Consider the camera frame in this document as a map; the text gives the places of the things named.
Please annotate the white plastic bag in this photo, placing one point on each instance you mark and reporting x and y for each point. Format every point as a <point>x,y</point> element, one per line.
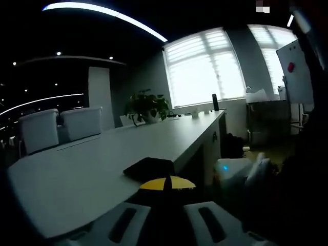
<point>257,95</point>

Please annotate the white lidded container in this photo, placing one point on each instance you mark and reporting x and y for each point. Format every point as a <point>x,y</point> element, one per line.
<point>282,93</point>

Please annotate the whiteboard on stand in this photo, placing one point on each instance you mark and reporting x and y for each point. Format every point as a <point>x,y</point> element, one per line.
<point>299,84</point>

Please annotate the black pad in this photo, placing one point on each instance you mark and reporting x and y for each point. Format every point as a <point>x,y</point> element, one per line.
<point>148,167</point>

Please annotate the small white paper container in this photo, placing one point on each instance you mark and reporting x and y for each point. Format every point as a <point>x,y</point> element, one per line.
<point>206,112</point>
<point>195,113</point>

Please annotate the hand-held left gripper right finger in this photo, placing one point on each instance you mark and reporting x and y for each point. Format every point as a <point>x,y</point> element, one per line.
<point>230,228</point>

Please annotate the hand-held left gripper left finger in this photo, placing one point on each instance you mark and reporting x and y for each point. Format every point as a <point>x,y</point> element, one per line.
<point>107,225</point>

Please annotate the black bottle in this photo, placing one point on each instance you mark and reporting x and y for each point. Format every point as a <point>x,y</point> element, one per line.
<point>215,102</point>

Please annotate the black backpack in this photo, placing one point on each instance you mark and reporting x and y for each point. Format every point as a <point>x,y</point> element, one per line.
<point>233,147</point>

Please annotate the black desk hook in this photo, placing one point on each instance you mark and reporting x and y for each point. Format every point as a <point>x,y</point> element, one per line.
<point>215,136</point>

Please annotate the window with white blinds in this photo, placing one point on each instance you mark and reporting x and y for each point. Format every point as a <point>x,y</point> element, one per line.
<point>269,51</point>
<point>202,71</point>

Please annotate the person's black clothing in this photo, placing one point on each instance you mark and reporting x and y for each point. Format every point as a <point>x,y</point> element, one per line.
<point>302,192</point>

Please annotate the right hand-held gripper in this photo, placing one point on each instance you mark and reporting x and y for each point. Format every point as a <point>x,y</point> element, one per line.
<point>230,171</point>

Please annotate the green potted plant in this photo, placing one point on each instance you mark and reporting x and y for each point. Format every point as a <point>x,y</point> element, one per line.
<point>147,105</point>

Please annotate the red whiteboard magnet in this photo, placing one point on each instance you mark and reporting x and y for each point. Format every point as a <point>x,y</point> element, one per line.
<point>291,67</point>

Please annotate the white plastic storage box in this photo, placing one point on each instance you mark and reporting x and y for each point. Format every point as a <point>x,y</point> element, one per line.
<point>38,130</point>
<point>82,123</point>

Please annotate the white standing card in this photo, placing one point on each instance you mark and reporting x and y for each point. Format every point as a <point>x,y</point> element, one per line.
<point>124,121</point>

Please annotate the white desk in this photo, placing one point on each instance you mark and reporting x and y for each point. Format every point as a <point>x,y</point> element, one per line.
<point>102,159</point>

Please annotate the metal shelf cart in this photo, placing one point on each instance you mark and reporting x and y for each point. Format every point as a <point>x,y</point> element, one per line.
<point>269,123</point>

